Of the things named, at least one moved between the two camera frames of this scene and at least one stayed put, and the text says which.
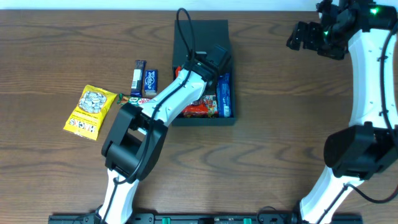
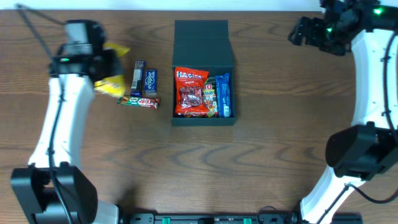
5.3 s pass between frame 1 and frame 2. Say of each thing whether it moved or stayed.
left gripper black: moved
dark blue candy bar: stayed
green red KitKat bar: stayed
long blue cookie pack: stayed
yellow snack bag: moved
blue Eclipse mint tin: stayed
